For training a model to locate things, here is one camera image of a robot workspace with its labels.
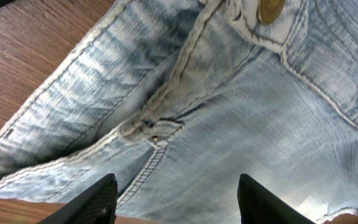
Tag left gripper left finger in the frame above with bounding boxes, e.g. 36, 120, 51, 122
39, 174, 118, 224

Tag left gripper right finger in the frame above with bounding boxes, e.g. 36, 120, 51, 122
237, 174, 314, 224

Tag light blue denim jeans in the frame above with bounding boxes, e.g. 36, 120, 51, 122
0, 0, 358, 223

